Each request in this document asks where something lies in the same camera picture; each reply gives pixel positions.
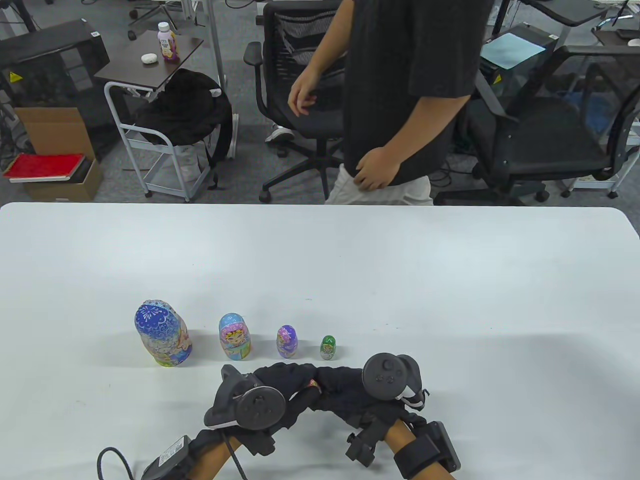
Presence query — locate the black computer tower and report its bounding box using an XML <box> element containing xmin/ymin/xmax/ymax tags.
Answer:
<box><xmin>475</xmin><ymin>22</ymin><xmax>558</xmax><ymax>96</ymax></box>

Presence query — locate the cardboard box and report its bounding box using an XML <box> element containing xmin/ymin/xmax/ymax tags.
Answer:
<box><xmin>14</xmin><ymin>107</ymin><xmax>105</xmax><ymax>203</ymax></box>

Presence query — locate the person's left forearm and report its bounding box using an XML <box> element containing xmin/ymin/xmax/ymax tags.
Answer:
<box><xmin>190</xmin><ymin>435</ymin><xmax>246</xmax><ymax>480</ymax></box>

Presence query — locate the person's left hand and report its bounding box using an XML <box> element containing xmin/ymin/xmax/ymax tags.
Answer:
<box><xmin>235</xmin><ymin>363</ymin><xmax>321</xmax><ymax>456</ymax></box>

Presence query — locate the black book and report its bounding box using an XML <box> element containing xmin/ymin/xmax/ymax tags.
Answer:
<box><xmin>70</xmin><ymin>157</ymin><xmax>95</xmax><ymax>182</ymax></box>

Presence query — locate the large blue Russian doll head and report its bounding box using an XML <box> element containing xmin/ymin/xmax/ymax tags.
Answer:
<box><xmin>134</xmin><ymin>299</ymin><xmax>183</xmax><ymax>351</ymax></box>

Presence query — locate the person's right forearm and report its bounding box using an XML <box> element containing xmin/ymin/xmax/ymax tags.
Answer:
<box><xmin>382</xmin><ymin>422</ymin><xmax>458</xmax><ymax>480</ymax></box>

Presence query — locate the red notebook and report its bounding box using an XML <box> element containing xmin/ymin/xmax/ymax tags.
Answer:
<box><xmin>2</xmin><ymin>153</ymin><xmax>86</xmax><ymax>183</ymax></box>

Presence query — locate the purple label drink bottle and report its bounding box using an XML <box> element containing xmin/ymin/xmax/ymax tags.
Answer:
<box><xmin>157</xmin><ymin>21</ymin><xmax>181</xmax><ymax>63</ymax></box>

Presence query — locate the purple Russian doll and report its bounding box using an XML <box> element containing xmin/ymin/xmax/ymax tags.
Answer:
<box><xmin>276</xmin><ymin>325</ymin><xmax>299</xmax><ymax>359</ymax></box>

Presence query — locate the black mesh office chair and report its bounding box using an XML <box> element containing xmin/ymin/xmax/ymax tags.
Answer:
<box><xmin>243</xmin><ymin>0</ymin><xmax>351</xmax><ymax>205</ymax></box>

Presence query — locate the medium Russian doll base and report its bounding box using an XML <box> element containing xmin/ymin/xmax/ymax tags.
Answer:
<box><xmin>222</xmin><ymin>341</ymin><xmax>252</xmax><ymax>362</ymax></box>

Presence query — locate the large floral Russian doll base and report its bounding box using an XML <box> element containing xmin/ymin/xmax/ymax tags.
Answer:
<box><xmin>145</xmin><ymin>330</ymin><xmax>194</xmax><ymax>368</ymax></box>

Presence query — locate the black desk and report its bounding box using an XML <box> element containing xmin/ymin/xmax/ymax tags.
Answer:
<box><xmin>520</xmin><ymin>0</ymin><xmax>626</xmax><ymax>28</ymax></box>

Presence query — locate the person's right hand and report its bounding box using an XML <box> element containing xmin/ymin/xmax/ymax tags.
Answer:
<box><xmin>310</xmin><ymin>366</ymin><xmax>428</xmax><ymax>468</ymax></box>

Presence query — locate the medium pink Russian doll head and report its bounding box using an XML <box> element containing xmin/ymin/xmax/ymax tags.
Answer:
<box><xmin>218</xmin><ymin>313</ymin><xmax>251</xmax><ymax>346</ymax></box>

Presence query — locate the tangle of black cables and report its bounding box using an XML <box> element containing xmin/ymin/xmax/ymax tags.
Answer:
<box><xmin>429</xmin><ymin>150</ymin><xmax>476</xmax><ymax>188</ymax></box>

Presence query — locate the dark side table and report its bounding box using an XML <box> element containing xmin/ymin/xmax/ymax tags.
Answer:
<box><xmin>94</xmin><ymin>30</ymin><xmax>205</xmax><ymax>93</ymax></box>
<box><xmin>591</xmin><ymin>22</ymin><xmax>640</xmax><ymax>51</ymax></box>

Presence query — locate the black round tracking controller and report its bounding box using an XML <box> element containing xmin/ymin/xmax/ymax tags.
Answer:
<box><xmin>203</xmin><ymin>364</ymin><xmax>287</xmax><ymax>432</ymax></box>
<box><xmin>362</xmin><ymin>353</ymin><xmax>428</xmax><ymax>411</ymax></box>

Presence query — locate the black padded office chair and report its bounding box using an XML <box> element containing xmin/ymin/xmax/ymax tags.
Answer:
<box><xmin>434</xmin><ymin>45</ymin><xmax>640</xmax><ymax>206</ymax></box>

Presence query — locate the black cabinet with yellow sticker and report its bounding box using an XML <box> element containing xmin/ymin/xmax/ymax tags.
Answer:
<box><xmin>0</xmin><ymin>19</ymin><xmax>111</xmax><ymax>161</ymax></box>

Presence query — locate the white metal cart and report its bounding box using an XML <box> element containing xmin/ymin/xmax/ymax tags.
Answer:
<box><xmin>104</xmin><ymin>81</ymin><xmax>241</xmax><ymax>203</ymax></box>
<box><xmin>560</xmin><ymin>145</ymin><xmax>640</xmax><ymax>198</ymax></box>

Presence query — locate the teal paper sheet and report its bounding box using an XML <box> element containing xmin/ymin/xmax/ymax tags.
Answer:
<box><xmin>480</xmin><ymin>32</ymin><xmax>546</xmax><ymax>71</ymax></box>

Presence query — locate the black backpack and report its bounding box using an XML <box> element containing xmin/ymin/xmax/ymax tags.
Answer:
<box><xmin>134</xmin><ymin>68</ymin><xmax>234</xmax><ymax>191</ymax></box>

